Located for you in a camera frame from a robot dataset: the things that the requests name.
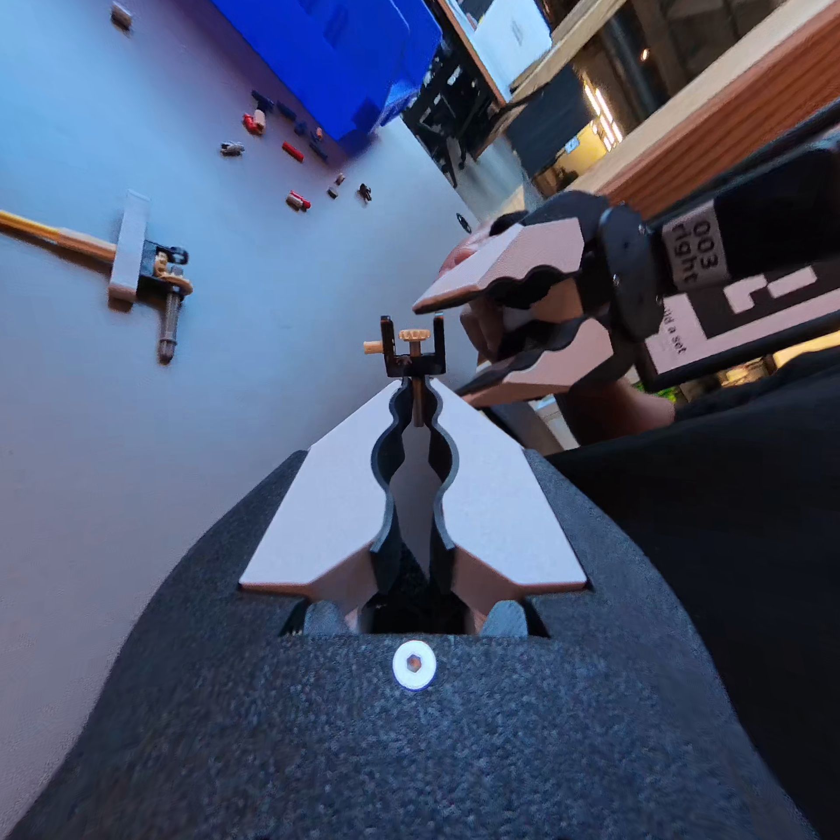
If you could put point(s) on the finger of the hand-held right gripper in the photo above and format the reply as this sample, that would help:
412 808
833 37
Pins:
525 256
558 361

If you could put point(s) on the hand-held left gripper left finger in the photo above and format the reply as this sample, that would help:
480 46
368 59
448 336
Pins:
315 518

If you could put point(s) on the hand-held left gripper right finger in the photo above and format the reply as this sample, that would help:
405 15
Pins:
505 518

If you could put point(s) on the tan lego gear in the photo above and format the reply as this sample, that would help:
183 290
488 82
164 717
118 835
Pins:
415 334

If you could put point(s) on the black lego frame assembly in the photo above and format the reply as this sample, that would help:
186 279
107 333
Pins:
410 366

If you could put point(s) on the grey lego beam assembly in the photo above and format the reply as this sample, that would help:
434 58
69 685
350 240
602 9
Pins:
128 249

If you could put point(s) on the person's right forearm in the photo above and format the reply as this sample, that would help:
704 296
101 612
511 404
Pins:
623 413

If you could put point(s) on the scattered small lego pieces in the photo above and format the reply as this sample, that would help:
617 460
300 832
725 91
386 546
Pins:
293 151

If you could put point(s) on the grey lego bush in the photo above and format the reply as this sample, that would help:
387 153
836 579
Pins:
121 14

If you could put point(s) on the person's right hand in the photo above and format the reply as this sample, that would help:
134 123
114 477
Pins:
482 334

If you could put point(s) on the black office chair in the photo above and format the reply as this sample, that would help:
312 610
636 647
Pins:
446 111

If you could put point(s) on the blue plastic bin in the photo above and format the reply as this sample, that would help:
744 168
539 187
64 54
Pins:
328 52

